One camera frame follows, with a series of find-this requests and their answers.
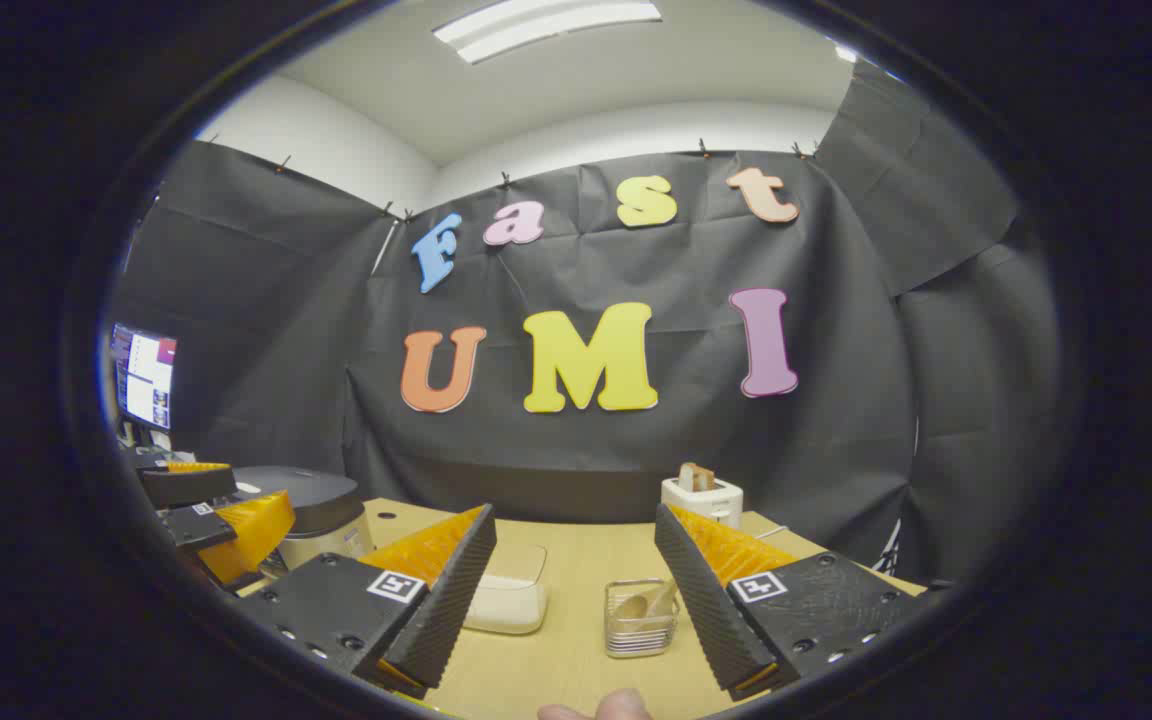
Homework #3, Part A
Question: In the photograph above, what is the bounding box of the white toaster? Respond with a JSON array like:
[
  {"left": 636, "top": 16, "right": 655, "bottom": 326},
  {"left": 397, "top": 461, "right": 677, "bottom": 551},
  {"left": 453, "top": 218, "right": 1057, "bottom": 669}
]
[{"left": 660, "top": 476, "right": 745, "bottom": 529}]

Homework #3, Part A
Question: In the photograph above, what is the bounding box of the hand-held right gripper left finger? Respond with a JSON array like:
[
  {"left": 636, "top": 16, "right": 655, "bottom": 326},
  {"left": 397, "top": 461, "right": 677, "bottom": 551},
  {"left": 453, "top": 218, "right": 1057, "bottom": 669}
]
[{"left": 236, "top": 503, "right": 499, "bottom": 701}]

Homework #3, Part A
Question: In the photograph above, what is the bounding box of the black silver rice cooker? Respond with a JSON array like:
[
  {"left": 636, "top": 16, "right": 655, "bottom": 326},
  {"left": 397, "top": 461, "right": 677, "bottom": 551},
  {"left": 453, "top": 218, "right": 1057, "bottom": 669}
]
[{"left": 231, "top": 465, "right": 377, "bottom": 571}]

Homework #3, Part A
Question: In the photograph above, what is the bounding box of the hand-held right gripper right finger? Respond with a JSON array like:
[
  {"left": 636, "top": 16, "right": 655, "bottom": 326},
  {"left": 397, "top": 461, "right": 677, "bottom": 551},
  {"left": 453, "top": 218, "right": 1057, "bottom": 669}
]
[{"left": 654, "top": 502, "right": 929, "bottom": 703}]

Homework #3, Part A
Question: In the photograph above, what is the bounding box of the white rice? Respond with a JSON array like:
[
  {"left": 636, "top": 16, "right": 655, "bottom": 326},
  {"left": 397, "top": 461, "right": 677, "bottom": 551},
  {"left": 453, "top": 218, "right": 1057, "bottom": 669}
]
[{"left": 464, "top": 575, "right": 547, "bottom": 633}]

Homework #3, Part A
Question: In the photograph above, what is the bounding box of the clear plastic box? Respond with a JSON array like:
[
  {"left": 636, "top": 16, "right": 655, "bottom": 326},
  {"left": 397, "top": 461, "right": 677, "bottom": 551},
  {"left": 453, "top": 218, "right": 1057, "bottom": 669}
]
[{"left": 461, "top": 543, "right": 550, "bottom": 636}]

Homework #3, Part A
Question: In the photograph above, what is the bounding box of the black backdrop cloth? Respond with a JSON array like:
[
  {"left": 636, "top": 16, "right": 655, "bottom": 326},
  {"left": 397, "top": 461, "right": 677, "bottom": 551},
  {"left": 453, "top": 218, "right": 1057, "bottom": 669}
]
[{"left": 101, "top": 60, "right": 1062, "bottom": 601}]

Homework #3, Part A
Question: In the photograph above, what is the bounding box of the computer monitor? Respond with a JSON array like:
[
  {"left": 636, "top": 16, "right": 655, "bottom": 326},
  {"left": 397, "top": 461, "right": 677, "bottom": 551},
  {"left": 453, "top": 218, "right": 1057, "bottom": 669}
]
[{"left": 108, "top": 322, "right": 179, "bottom": 433}]

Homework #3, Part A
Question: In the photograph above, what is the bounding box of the wooden spoon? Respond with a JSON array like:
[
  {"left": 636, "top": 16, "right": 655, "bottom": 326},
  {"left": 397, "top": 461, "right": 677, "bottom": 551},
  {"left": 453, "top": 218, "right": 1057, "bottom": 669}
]
[{"left": 614, "top": 585, "right": 679, "bottom": 626}]

